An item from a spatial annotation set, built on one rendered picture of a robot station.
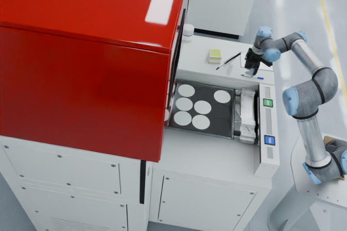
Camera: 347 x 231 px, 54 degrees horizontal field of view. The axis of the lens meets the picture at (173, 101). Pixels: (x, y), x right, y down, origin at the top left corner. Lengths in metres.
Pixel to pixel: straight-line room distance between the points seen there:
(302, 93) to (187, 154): 0.71
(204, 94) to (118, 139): 0.89
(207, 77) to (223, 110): 0.24
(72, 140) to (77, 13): 0.54
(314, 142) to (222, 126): 0.52
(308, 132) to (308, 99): 0.18
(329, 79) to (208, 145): 0.74
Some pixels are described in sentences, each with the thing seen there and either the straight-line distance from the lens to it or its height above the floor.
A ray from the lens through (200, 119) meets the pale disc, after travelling 1.92.
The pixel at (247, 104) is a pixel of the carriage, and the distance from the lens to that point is 2.08.
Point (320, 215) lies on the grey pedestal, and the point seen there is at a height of 0.01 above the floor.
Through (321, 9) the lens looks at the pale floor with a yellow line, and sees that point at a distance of 4.91.
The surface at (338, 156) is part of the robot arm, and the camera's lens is 1.79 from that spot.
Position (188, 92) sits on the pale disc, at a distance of 2.04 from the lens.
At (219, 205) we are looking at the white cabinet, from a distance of 2.10.
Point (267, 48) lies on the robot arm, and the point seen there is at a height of 1.30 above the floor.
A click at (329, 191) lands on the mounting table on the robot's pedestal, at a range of 2.01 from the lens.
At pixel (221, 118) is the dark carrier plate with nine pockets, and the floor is 0.90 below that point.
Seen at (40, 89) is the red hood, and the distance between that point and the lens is 1.18.
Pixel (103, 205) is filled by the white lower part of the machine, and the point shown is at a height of 0.71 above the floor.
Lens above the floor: 2.41
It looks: 50 degrees down
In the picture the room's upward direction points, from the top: 8 degrees clockwise
